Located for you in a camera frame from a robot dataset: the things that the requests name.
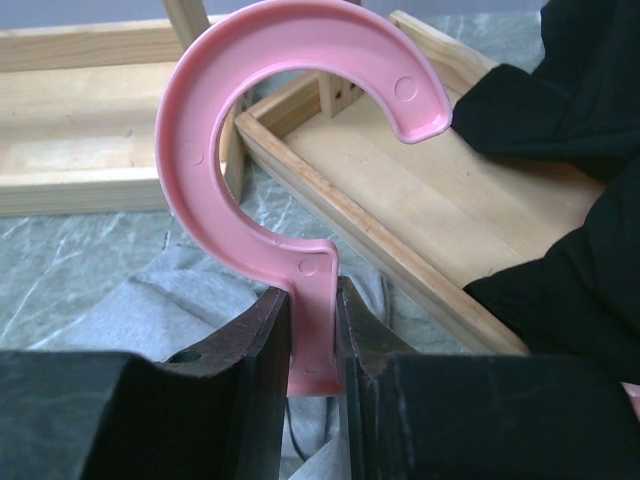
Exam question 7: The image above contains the wooden clothes rack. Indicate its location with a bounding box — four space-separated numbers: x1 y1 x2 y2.
1 1 210 216
232 9 606 355

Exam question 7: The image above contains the pink plastic hanger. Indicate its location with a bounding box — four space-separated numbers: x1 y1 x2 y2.
155 1 452 396

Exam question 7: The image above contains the black garment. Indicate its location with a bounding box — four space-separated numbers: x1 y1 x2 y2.
453 1 639 384

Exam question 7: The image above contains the right wooden clothes rack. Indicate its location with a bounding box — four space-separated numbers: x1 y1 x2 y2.
232 9 606 355

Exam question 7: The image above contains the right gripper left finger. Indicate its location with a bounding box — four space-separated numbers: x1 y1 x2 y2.
82 288 291 479

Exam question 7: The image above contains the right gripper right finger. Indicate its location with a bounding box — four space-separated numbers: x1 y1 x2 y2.
335 277 639 479

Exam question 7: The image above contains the grey tank top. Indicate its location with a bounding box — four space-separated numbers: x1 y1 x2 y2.
29 242 401 480

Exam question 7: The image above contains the left wooden clothes rack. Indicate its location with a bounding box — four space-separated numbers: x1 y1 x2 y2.
1 1 210 216

